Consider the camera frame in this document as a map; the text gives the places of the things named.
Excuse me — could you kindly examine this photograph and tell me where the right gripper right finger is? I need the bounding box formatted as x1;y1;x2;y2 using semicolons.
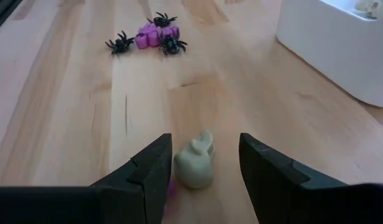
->
239;133;383;224

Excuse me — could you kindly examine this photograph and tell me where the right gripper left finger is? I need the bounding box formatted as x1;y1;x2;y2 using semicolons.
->
0;133;173;224

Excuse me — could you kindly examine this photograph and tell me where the pale plastic skull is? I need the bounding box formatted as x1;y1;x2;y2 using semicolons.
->
174;129;216;190

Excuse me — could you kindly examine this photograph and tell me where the black plastic spider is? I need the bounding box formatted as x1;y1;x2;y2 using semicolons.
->
159;34;188;56
104;30;136;55
147;11;178;28

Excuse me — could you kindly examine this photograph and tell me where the white plastic bin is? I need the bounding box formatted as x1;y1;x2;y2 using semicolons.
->
275;0;383;109

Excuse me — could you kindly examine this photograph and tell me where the purple segmented plastic piece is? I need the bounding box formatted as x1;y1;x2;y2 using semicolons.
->
142;22;180;40
134;29;161;50

